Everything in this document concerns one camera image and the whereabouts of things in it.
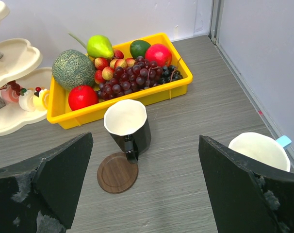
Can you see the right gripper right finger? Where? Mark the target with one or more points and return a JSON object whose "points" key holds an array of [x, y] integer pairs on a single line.
{"points": [[246, 196]]}

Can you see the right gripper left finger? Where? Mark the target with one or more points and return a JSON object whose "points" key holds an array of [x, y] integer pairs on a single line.
{"points": [[41, 194]]}

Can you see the white cake slice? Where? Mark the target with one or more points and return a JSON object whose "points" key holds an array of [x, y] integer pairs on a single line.
{"points": [[26, 100]]}

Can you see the yellow cake slice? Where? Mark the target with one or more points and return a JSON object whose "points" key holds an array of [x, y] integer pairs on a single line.
{"points": [[41, 98]]}

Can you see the pink swirl roll cake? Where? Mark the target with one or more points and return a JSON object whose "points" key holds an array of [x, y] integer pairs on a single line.
{"points": [[11, 93]]}

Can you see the blue cup white inside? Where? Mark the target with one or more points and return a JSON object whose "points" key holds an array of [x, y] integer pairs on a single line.
{"points": [[263, 149]]}

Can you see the right wooden coaster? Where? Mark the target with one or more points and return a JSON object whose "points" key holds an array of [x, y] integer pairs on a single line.
{"points": [[115, 174]]}

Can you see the yellow plastic fruit bin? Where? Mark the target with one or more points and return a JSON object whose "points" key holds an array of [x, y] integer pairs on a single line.
{"points": [[60, 113]]}

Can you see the red tomato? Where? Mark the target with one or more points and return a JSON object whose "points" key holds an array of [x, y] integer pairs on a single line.
{"points": [[81, 97]]}

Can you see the black mug white inside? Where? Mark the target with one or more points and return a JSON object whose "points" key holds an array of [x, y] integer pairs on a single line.
{"points": [[127, 123]]}

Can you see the green melon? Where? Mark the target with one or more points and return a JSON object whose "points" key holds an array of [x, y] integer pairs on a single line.
{"points": [[72, 68]]}

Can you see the cream three-tier stand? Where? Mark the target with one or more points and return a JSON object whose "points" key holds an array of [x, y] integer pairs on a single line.
{"points": [[20, 65]]}

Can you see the black grape bunch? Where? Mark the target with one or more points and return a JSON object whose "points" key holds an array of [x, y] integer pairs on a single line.
{"points": [[171, 74]]}

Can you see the purple grape bunch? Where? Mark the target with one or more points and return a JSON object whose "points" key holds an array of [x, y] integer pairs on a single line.
{"points": [[141, 74]]}

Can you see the green pear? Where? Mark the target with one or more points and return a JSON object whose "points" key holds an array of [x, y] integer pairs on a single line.
{"points": [[97, 46]]}

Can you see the pink red apple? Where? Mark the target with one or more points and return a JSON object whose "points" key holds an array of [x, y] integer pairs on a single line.
{"points": [[160, 54]]}

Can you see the green lime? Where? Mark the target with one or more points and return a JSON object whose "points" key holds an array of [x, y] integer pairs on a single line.
{"points": [[139, 48]]}

